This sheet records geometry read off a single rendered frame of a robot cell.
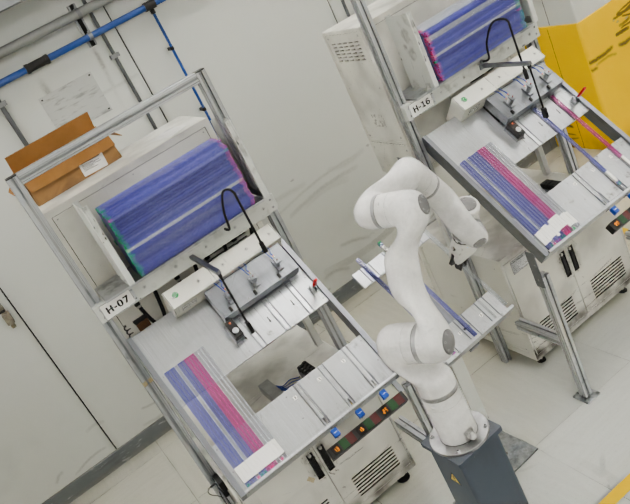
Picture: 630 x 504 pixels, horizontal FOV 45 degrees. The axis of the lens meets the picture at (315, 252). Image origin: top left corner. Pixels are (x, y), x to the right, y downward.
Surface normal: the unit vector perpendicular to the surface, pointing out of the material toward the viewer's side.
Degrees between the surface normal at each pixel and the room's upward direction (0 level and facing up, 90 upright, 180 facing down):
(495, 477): 90
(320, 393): 42
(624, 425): 0
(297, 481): 90
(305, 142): 90
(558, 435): 0
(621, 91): 90
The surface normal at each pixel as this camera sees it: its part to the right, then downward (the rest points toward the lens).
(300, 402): 0.00, -0.48
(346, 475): 0.47, 0.18
